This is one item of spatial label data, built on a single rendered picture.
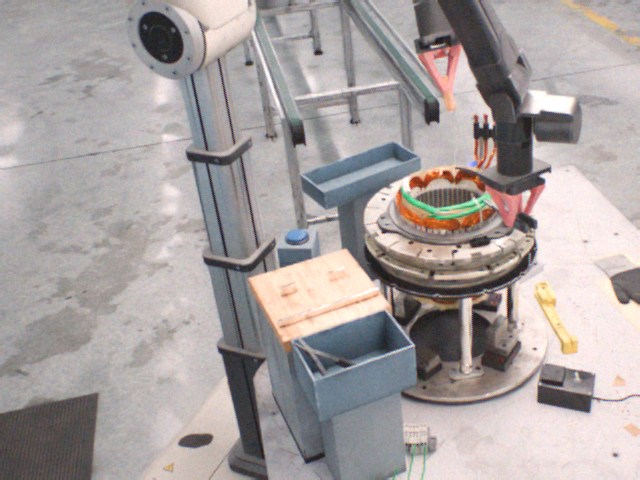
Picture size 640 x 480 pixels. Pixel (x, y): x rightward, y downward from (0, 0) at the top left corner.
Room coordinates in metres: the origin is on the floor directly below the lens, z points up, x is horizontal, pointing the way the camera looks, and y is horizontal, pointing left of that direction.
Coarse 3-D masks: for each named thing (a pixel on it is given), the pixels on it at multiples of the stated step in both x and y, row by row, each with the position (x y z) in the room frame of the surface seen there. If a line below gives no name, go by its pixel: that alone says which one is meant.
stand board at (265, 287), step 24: (312, 264) 1.19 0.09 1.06; (336, 264) 1.19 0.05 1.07; (264, 288) 1.13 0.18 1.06; (312, 288) 1.12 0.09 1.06; (336, 288) 1.11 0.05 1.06; (360, 288) 1.11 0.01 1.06; (264, 312) 1.08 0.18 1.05; (288, 312) 1.06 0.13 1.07; (336, 312) 1.05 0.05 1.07; (360, 312) 1.04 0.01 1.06; (288, 336) 1.00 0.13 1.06
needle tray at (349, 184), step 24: (336, 168) 1.59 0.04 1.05; (360, 168) 1.62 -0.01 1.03; (384, 168) 1.61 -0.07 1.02; (408, 168) 1.56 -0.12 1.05; (312, 192) 1.50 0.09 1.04; (336, 192) 1.47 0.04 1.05; (360, 192) 1.50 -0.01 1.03; (360, 216) 1.51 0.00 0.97; (360, 240) 1.51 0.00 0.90; (360, 264) 1.50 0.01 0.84
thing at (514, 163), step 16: (496, 144) 1.12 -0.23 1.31; (512, 144) 1.10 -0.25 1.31; (528, 144) 1.11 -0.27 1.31; (496, 160) 1.12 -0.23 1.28; (512, 160) 1.10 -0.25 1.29; (528, 160) 1.10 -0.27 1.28; (480, 176) 1.12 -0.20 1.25; (496, 176) 1.10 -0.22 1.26; (512, 176) 1.10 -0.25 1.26; (528, 176) 1.09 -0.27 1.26
